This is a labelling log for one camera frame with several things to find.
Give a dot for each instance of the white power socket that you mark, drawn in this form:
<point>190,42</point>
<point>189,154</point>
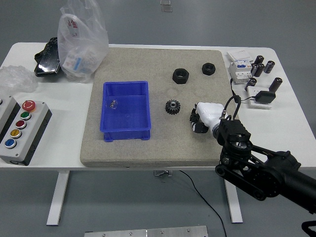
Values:
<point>251,92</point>

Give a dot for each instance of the black steel gear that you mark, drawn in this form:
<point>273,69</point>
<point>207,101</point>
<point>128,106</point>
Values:
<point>170,108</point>

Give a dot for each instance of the large black hex nut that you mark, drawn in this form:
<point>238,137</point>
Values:
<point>177,78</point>

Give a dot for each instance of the white table leg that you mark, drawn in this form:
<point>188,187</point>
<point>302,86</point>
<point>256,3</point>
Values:
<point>234,207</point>
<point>58,195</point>

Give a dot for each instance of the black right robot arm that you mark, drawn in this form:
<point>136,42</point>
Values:
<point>276,172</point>

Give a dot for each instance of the white and blue carton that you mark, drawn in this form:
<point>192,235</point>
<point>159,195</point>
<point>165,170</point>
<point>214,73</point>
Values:
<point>72,61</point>

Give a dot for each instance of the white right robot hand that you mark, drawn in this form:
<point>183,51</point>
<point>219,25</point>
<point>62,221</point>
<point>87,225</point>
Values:
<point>209,112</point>

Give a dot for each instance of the small metal scrap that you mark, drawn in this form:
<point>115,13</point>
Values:
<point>113,104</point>

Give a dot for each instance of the white circuit breaker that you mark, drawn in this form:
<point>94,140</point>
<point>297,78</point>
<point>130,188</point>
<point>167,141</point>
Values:
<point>237,74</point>

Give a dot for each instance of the small black hex nut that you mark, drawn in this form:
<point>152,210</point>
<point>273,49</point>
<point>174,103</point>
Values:
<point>205,70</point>

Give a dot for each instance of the blue plastic box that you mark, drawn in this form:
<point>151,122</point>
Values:
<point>128,113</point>

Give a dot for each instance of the grey-brown foam mat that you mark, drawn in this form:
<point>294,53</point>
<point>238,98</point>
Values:
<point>158,148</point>

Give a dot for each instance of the clear plastic bag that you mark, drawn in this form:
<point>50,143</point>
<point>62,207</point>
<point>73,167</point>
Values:
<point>96,37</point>

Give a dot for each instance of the crumpled clear bubble wrap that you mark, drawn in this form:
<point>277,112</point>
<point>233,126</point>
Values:
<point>14,79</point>

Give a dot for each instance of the grey five-button control box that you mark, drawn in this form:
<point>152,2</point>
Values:
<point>32,138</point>

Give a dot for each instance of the black power adapter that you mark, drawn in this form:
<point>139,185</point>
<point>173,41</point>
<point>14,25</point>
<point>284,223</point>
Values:
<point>265,97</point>

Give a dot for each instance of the silver metal plate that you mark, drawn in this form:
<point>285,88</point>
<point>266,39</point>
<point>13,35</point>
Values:
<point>148,232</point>

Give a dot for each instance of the black cylindrical capacitor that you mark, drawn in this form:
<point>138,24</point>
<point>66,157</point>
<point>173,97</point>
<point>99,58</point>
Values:
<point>253,69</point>
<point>269,67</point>
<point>250,84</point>
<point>259,71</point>
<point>259,59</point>
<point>275,85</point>

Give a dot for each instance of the metal floor socket cover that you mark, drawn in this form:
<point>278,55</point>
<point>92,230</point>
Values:
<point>167,9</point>
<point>166,2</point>

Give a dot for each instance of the white paper carton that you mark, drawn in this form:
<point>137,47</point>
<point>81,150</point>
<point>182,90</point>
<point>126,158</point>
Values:
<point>238,55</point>

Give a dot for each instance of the metal under-table bracket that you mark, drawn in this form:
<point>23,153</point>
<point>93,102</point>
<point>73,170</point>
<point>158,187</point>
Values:
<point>163,173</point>

